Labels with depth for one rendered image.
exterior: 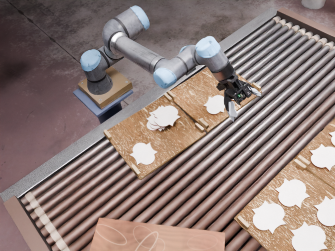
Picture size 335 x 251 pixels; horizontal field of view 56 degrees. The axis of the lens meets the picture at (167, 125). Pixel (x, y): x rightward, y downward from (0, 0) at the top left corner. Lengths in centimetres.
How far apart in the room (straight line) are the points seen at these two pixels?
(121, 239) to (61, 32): 321
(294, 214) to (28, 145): 233
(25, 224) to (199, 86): 112
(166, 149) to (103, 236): 52
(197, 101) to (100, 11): 281
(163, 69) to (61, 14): 344
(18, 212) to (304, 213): 124
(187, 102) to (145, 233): 77
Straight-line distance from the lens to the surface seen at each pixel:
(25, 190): 167
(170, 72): 111
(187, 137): 159
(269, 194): 147
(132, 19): 142
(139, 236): 127
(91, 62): 175
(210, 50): 109
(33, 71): 373
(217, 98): 174
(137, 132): 163
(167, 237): 126
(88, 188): 155
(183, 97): 175
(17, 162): 300
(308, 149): 163
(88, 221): 148
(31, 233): 152
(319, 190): 154
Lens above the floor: 224
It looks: 53 degrees down
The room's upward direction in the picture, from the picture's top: 7 degrees counter-clockwise
